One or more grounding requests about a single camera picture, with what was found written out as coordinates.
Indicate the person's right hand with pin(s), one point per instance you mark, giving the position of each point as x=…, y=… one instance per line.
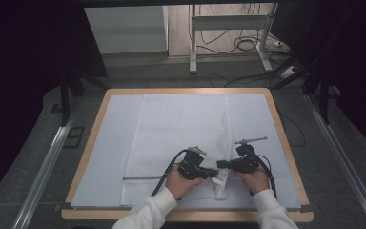
x=255, y=183

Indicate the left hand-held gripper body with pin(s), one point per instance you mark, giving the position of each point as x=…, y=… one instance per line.
x=190, y=165

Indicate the wooden table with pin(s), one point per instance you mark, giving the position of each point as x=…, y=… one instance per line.
x=203, y=216

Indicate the white power strip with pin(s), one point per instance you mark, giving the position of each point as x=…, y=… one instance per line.
x=288, y=72

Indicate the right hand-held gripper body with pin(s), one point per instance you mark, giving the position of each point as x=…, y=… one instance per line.
x=248, y=159

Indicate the white cabinet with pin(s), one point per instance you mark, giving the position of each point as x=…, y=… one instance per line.
x=127, y=28

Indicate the white table sheet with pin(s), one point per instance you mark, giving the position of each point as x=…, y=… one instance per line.
x=108, y=143

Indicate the aluminium floor rail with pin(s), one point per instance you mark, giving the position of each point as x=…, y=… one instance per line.
x=346, y=165
x=41, y=178

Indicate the white metal desk frame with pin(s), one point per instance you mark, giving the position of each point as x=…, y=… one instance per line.
x=228, y=22

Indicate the black metal stand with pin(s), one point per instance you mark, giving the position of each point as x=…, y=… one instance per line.
x=324, y=101
x=65, y=101

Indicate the black floor plate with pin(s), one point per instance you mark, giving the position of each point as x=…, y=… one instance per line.
x=74, y=137

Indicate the white mesh laundry bag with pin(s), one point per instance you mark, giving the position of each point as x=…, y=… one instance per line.
x=178, y=127

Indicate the black table corner bracket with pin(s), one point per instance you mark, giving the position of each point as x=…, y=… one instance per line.
x=306, y=208
x=63, y=206

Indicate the dark curtain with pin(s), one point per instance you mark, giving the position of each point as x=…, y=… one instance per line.
x=28, y=63
x=355, y=57

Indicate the person's left hand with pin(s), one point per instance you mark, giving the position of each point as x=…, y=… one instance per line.
x=179, y=186

